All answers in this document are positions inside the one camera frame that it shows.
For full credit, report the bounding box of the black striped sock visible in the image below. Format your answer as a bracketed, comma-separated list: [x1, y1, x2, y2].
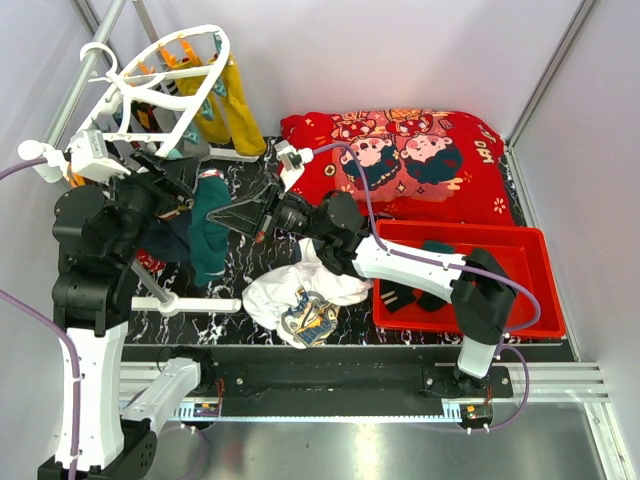
[416, 292, 449, 313]
[380, 280, 416, 313]

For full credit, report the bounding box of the yellow sock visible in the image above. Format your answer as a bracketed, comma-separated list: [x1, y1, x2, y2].
[175, 75, 231, 144]
[221, 56, 266, 156]

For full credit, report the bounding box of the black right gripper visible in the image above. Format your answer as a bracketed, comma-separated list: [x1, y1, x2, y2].
[206, 174, 330, 244]

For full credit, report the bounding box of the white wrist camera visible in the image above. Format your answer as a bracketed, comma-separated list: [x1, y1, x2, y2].
[274, 140, 314, 192]
[43, 130, 131, 184]

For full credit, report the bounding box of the teal sock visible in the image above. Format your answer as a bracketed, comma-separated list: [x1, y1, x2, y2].
[188, 169, 231, 287]
[421, 240, 456, 255]

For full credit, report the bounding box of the white drying rack stand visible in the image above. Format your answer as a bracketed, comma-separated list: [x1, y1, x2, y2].
[17, 0, 261, 315]

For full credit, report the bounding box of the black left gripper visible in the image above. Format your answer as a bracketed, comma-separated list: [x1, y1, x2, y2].
[98, 144, 202, 260]

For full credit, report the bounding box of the red sock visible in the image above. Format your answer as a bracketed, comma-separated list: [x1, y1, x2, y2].
[136, 249, 166, 275]

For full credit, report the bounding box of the white round sock hanger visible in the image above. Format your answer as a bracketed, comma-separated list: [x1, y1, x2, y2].
[74, 23, 232, 160]

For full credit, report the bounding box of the argyle patterned sock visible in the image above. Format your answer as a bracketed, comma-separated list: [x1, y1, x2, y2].
[131, 101, 162, 134]

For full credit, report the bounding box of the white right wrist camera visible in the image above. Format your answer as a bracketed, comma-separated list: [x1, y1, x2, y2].
[274, 140, 314, 192]

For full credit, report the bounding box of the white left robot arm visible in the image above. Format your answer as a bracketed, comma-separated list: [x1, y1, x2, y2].
[37, 150, 216, 479]

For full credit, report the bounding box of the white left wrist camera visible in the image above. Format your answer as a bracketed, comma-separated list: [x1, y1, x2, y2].
[43, 130, 131, 184]

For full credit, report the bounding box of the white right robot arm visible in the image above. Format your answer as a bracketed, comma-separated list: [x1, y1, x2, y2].
[206, 178, 517, 397]

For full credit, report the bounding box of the navy blue sock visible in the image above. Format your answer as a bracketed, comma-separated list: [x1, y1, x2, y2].
[140, 213, 192, 263]

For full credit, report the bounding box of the red cartoon print pillow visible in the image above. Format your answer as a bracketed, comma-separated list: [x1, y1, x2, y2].
[280, 108, 515, 226]

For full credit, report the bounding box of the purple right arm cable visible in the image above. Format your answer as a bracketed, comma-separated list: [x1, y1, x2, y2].
[307, 141, 542, 333]

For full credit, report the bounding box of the red plastic bin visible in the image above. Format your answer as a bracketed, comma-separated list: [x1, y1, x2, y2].
[372, 220, 566, 340]

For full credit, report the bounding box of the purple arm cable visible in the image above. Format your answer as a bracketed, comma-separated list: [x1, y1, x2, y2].
[0, 158, 84, 480]
[307, 141, 542, 333]

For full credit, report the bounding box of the white printed t-shirt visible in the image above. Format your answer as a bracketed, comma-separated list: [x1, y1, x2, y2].
[242, 238, 372, 349]

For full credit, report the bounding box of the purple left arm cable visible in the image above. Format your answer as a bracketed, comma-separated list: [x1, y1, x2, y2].
[0, 158, 84, 480]

